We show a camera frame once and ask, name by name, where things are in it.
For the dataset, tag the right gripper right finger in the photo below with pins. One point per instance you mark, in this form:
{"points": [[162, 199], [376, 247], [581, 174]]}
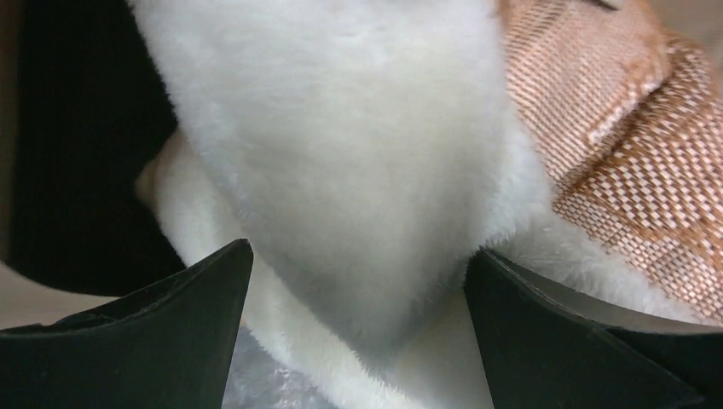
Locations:
{"points": [[544, 345]]}

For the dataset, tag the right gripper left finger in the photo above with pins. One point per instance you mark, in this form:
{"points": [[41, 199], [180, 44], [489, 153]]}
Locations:
{"points": [[167, 345]]}

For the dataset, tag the white fluffy pet cushion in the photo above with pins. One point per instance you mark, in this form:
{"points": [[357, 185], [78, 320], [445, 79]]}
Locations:
{"points": [[366, 150]]}

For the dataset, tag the tan pet tent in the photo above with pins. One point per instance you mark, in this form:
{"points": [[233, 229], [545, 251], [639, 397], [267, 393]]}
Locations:
{"points": [[91, 112]]}

